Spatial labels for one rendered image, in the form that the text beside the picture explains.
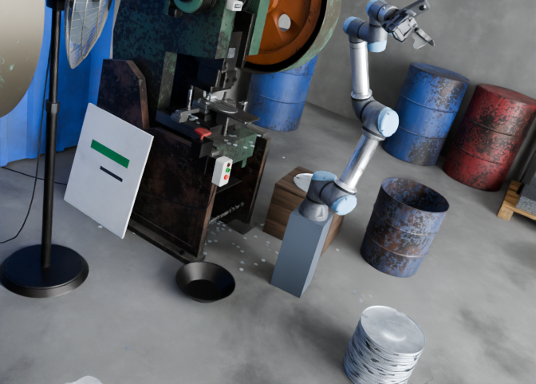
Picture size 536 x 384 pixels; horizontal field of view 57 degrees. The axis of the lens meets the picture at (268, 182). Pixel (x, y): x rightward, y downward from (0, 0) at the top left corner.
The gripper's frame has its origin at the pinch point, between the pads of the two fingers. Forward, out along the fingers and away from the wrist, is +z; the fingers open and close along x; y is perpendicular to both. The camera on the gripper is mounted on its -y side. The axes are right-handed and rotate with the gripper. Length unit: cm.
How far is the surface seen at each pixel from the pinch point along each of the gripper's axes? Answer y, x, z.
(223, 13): 47, 26, -81
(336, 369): 118, -85, 24
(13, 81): 94, 87, 13
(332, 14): 8, -22, -96
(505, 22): -132, -238, -244
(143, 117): 115, 13, -98
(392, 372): 97, -87, 40
